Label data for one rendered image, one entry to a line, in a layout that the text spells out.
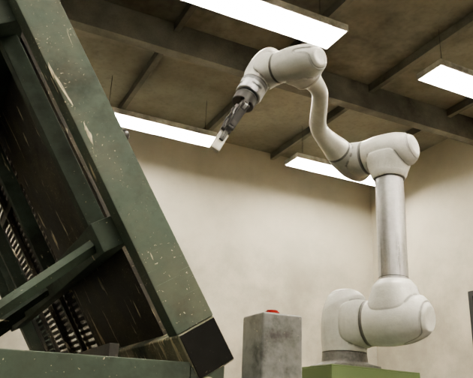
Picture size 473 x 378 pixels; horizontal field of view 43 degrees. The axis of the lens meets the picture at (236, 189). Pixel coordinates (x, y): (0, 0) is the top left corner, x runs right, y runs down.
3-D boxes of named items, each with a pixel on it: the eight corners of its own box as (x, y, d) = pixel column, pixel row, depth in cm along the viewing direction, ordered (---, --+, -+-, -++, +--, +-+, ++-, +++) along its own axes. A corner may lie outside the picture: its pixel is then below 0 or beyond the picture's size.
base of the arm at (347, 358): (344, 374, 219) (344, 358, 222) (383, 370, 201) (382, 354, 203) (301, 370, 212) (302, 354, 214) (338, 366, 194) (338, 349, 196)
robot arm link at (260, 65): (233, 75, 197) (263, 67, 188) (253, 46, 205) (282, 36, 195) (251, 99, 202) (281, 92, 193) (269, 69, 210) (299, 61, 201)
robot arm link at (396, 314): (382, 350, 207) (444, 347, 193) (358, 343, 196) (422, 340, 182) (375, 149, 236) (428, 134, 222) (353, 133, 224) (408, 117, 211)
